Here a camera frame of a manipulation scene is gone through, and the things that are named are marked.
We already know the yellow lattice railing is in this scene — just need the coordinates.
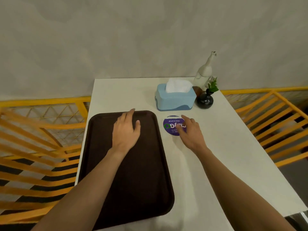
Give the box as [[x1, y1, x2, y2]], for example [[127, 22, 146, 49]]
[[221, 86, 308, 110], [0, 96, 91, 152]]

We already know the small green plant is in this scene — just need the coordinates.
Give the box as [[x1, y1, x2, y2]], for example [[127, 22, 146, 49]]
[[207, 77, 219, 94]]

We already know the black round vase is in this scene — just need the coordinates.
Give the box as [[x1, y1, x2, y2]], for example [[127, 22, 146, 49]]
[[197, 91, 214, 109]]

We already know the person's right forearm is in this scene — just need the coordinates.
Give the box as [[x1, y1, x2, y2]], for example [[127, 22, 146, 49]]
[[194, 147, 297, 231]]

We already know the person's right hand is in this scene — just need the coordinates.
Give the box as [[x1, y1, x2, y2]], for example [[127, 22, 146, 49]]
[[175, 115, 209, 155]]

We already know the blue tissue box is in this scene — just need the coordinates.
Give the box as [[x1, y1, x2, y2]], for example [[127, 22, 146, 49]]
[[155, 84, 197, 111]]

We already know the white animal figurine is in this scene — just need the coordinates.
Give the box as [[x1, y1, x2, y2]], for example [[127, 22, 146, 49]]
[[193, 51, 217, 91]]

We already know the yellow slatted chair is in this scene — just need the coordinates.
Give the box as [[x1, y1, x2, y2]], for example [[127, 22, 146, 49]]
[[0, 109, 83, 225], [235, 90, 308, 168]]

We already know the white tissue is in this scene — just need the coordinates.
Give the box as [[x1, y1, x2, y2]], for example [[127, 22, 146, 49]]
[[165, 78, 193, 94]]

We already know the round purple coaster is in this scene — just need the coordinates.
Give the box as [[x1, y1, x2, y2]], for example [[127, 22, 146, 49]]
[[163, 115, 187, 136]]

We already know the person's left hand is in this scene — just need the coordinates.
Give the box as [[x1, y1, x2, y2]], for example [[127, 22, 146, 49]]
[[109, 108, 141, 156]]

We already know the person's left forearm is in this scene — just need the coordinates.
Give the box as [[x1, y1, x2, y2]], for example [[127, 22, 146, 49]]
[[31, 149, 128, 231]]

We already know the dark brown plastic tray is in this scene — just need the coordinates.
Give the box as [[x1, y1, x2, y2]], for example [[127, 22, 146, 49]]
[[77, 110, 175, 231]]

